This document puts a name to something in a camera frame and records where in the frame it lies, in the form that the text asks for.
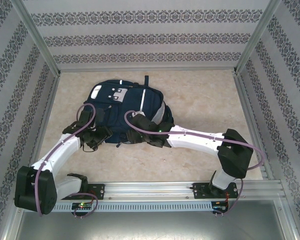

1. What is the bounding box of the navy blue school backpack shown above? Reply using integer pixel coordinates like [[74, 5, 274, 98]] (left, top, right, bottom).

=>
[[83, 74, 176, 149]]

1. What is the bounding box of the left small circuit board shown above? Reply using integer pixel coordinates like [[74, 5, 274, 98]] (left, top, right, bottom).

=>
[[72, 202, 92, 210]]

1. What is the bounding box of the small circuit board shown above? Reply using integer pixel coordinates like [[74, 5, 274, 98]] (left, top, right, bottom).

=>
[[72, 202, 92, 210], [212, 201, 230, 211]]

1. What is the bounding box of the grey metal sheet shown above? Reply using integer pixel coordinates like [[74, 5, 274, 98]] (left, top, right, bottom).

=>
[[4, 211, 297, 240]]

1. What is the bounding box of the right small circuit board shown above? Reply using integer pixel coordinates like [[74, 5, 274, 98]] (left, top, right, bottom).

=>
[[212, 201, 230, 211]]

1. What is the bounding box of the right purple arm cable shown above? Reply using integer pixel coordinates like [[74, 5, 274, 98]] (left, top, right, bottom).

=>
[[124, 110, 267, 219]]

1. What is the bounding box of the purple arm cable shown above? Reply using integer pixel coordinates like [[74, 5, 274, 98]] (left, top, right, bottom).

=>
[[124, 110, 267, 219], [36, 103, 99, 219]]

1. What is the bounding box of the left aluminium side rail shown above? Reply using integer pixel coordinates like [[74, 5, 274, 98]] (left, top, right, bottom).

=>
[[23, 73, 61, 183]]

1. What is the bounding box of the aluminium side rail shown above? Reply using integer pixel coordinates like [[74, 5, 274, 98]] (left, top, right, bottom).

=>
[[234, 73, 275, 180], [23, 73, 61, 183]]

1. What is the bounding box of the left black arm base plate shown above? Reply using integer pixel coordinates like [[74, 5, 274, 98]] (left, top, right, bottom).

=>
[[59, 183, 106, 201]]

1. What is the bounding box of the aluminium mounting rail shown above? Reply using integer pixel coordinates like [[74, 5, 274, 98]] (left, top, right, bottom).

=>
[[13, 181, 283, 201]]

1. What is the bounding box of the aluminium back rail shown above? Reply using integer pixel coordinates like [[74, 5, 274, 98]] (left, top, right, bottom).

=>
[[58, 66, 237, 74]]

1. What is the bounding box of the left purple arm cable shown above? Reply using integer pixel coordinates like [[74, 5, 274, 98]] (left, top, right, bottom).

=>
[[36, 103, 99, 219]]

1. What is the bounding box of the grey slotted cable duct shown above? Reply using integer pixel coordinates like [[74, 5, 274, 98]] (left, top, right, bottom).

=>
[[23, 201, 213, 213]]

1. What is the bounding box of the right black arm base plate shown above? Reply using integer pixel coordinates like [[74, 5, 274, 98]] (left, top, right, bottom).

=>
[[192, 182, 240, 200]]

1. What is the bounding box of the right aluminium side rail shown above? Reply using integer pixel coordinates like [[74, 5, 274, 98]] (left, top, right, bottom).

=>
[[234, 73, 275, 180]]

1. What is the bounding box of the left aluminium frame post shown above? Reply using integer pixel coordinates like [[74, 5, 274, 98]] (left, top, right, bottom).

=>
[[11, 0, 62, 76]]

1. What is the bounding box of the aluminium frame post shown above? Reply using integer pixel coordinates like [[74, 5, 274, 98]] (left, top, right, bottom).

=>
[[233, 0, 282, 75], [11, 0, 62, 76]]

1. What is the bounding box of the right aluminium frame post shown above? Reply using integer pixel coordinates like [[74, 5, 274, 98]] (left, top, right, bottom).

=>
[[233, 0, 282, 75]]

